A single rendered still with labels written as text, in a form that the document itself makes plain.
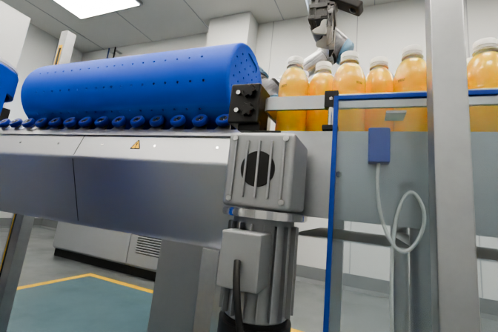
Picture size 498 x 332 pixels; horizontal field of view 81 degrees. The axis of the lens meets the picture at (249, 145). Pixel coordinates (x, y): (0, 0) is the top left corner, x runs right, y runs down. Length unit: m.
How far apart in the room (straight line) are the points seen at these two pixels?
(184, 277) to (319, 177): 0.87
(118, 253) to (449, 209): 3.02
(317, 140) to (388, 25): 3.70
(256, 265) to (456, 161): 0.27
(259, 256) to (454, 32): 0.38
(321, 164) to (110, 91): 0.72
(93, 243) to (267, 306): 3.08
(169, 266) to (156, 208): 0.52
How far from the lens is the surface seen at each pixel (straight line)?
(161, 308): 1.39
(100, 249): 3.40
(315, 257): 3.60
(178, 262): 1.32
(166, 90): 0.89
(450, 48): 0.47
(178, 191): 0.81
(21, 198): 1.33
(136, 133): 0.94
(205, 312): 0.81
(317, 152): 0.57
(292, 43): 4.31
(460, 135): 0.43
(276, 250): 0.45
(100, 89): 1.07
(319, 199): 0.55
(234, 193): 0.46
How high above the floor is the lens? 0.74
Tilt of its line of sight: 12 degrees up
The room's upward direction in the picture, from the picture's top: 6 degrees clockwise
